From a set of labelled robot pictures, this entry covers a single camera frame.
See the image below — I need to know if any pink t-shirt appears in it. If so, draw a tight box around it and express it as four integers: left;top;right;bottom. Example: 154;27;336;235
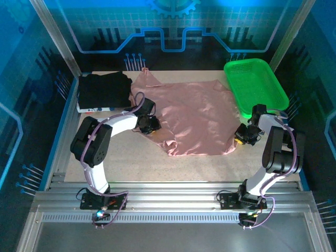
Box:
130;67;241;158

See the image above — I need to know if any green plastic basket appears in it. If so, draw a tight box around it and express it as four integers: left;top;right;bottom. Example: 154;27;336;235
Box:
223;58;290;116

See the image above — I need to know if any black folded t-shirt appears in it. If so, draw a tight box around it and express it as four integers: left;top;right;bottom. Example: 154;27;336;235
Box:
78;70;133;110

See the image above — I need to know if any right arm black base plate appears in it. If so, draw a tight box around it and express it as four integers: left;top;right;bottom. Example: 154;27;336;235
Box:
219;193;268;211

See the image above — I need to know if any aluminium mounting rail beam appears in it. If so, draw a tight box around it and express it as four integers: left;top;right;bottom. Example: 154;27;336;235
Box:
34;181;316;213

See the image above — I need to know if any black LED connector bracket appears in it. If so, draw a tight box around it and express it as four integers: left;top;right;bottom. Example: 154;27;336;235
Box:
238;212;257;229
91;211;111;229

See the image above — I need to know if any slotted aluminium cable duct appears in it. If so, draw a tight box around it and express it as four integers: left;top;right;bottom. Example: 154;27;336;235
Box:
41;214;241;224

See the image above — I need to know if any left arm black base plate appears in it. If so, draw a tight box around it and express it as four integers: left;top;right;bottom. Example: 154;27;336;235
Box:
80;193;128;211

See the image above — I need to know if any aluminium corner post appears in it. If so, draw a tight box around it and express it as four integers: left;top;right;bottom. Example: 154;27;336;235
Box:
28;0;82;77
266;0;317;78

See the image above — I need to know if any aluminium outer frame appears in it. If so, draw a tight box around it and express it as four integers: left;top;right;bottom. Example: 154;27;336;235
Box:
15;204;334;252

